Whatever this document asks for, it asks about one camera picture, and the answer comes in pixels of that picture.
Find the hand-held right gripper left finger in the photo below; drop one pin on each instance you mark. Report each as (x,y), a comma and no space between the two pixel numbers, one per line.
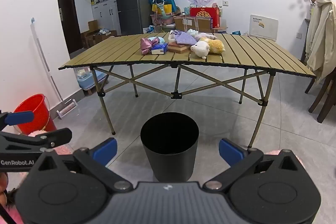
(106,149)

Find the teal fluffy ball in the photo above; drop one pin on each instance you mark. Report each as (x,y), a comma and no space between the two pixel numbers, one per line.
(162,40)

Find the dark wooden chair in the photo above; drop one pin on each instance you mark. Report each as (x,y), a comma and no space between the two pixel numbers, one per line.
(325,98)

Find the white wall socket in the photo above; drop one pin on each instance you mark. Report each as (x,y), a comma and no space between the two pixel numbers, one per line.
(299,35)
(225,3)

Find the person's pink fuzzy clothing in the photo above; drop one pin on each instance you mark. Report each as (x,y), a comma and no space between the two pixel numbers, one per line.
(11,213)

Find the pink fuzzy slipper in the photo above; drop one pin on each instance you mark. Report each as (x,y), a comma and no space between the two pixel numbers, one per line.
(273,152)
(63,151)

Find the white base cabinet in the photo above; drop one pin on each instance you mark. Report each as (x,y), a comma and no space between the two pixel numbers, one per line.
(105,15)

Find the white panel heater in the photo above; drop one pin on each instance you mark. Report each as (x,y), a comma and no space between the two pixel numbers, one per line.
(263,27)

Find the red gift box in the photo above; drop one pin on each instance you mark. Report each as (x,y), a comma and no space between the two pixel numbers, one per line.
(204,16)

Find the cream hoodie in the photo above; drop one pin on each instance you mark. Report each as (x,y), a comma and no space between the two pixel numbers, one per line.
(321,35)

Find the large taped cardboard box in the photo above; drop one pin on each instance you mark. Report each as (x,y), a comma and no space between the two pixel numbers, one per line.
(194,24)

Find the blue white carton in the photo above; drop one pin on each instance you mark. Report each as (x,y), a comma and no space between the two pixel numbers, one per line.
(158,49)

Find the light blue litter box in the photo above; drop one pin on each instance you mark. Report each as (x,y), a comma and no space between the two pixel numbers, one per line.
(88,79)

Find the black trash bin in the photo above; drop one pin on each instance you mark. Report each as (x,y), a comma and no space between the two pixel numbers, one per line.
(168,161)

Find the pink satin bow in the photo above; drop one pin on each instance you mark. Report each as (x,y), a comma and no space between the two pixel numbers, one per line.
(147,45)

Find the white flat mop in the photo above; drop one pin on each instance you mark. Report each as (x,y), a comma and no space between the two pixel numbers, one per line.
(43,56)

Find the small plain cardboard box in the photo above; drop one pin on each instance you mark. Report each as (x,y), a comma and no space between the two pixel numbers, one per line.
(93,25)

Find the open cardboard box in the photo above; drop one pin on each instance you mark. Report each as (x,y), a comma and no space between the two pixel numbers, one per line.
(97,39)

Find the dark wooden side table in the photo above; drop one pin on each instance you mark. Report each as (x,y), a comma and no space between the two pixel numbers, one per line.
(305,37)

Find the dark brown door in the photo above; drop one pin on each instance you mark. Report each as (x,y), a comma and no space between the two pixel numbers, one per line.
(67,11)

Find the pink storage basket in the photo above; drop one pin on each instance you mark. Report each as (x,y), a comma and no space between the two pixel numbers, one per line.
(162,19)

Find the tan slatted folding table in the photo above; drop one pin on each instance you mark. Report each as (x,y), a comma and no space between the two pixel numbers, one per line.
(236,53)

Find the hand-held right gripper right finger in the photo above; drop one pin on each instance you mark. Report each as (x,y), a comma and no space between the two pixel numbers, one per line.
(231,151)

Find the white yellow plush toy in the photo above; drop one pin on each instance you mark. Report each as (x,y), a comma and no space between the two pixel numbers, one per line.
(207,47)

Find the brown layered box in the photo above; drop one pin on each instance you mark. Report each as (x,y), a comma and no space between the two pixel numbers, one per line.
(178,47)

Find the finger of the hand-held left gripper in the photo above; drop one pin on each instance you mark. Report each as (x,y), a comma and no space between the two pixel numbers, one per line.
(19,117)
(47,138)

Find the yellow gift bag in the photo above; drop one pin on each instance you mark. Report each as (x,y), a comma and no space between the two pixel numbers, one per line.
(168,7)

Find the red plastic bucket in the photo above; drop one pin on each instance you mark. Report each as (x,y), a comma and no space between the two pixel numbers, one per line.
(31,113)

